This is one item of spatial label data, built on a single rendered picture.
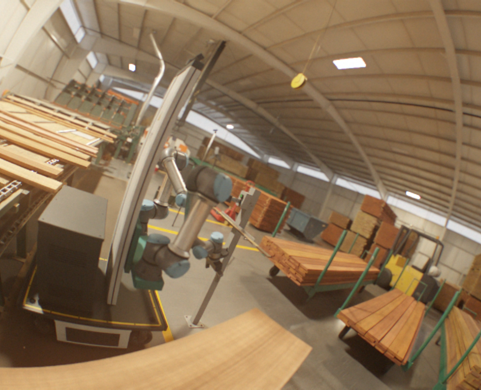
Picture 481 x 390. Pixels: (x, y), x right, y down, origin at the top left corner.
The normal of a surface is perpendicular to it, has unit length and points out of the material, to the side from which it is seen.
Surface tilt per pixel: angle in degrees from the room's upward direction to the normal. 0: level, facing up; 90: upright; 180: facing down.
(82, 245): 90
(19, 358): 0
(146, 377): 0
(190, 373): 0
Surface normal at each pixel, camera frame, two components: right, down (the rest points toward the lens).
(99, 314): 0.41, -0.91
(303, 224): -0.77, -0.29
